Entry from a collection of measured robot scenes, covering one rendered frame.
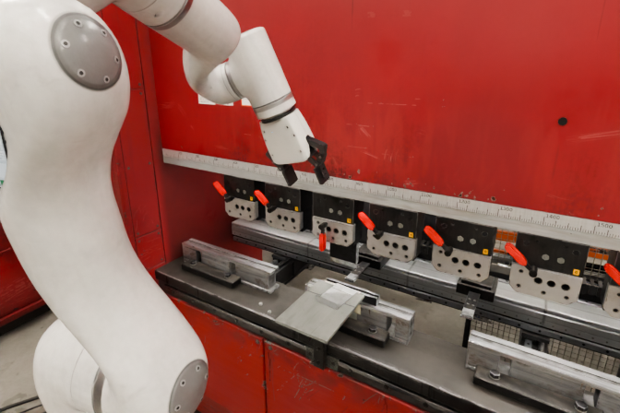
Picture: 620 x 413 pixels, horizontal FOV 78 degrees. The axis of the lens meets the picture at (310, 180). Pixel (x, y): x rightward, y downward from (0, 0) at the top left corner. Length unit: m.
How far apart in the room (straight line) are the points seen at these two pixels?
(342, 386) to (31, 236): 1.16
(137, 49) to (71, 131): 1.33
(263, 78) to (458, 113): 0.53
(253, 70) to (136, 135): 1.00
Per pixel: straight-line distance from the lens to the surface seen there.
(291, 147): 0.76
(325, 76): 1.17
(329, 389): 1.47
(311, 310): 1.27
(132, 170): 1.67
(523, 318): 1.53
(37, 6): 0.35
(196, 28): 0.56
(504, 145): 1.04
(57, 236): 0.43
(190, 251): 1.82
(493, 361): 1.31
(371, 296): 1.34
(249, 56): 0.73
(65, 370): 0.58
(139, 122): 1.67
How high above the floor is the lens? 1.74
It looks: 17 degrees down
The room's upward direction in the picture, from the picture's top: straight up
